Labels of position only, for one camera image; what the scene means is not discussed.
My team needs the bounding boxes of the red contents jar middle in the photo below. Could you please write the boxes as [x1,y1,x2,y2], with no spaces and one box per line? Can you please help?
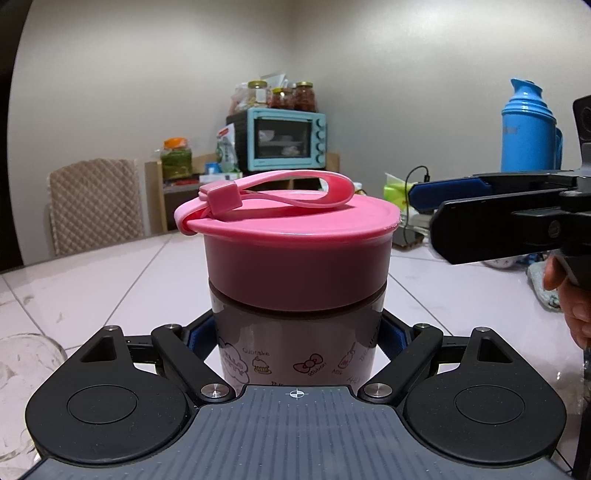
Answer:
[269,87,296,110]

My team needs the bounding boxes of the glass jar yellow lid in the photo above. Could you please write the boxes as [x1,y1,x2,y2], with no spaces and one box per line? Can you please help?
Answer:
[246,80,269,108]

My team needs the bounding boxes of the pink bottle cap with strap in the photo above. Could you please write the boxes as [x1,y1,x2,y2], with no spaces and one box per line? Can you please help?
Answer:
[174,170,401,312]

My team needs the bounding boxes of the blue thermos flask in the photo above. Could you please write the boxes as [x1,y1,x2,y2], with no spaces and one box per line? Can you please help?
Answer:
[501,78,563,172]

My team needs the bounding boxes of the pink patterned bottle body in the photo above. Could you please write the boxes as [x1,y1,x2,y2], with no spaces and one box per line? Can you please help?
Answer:
[209,285,387,392]

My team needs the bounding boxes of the green packet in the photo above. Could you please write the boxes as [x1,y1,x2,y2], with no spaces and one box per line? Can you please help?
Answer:
[384,173,414,215]

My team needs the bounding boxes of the red contents jar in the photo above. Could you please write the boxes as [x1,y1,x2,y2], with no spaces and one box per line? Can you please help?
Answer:
[269,87,296,110]
[294,81,318,112]

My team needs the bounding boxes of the clear drinking glass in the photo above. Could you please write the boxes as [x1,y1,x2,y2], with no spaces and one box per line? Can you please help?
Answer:
[0,333,67,479]

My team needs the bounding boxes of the wooden side shelf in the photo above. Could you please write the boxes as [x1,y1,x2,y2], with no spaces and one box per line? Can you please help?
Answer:
[139,152,341,236]

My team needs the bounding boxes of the black charging cable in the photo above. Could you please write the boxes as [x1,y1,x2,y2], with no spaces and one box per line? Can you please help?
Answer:
[403,165,433,245]

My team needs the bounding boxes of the red contents jar right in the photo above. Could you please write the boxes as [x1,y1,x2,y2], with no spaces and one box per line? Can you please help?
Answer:
[294,81,318,112]

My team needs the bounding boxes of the right hand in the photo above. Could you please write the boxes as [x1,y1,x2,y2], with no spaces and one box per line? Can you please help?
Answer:
[543,256,591,349]

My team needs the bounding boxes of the teal toaster oven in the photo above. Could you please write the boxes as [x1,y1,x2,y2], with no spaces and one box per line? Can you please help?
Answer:
[226,107,328,174]

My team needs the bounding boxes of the orange lid pickle jar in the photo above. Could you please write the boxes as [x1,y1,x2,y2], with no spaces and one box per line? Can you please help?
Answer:
[160,137,192,181]

